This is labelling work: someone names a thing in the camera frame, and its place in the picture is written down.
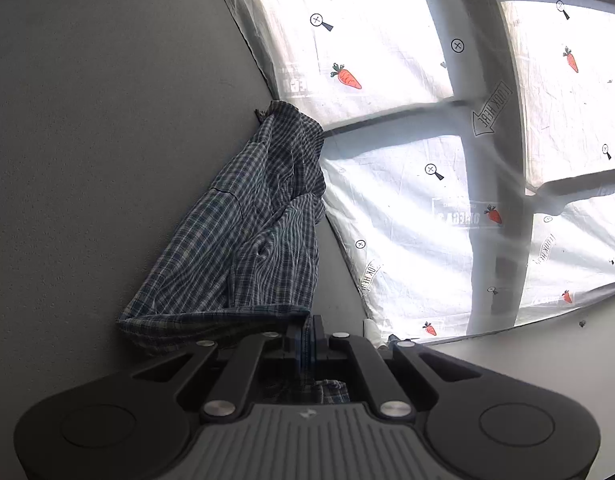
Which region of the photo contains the blue plaid shirt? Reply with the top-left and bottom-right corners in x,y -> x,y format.
116,100 -> 351,406

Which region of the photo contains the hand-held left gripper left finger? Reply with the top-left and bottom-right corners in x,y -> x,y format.
130,322 -> 313,422

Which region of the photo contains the white printed sheet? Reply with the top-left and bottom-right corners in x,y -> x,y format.
205,0 -> 615,347

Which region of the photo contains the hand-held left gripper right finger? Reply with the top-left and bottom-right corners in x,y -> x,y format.
311,315 -> 483,419

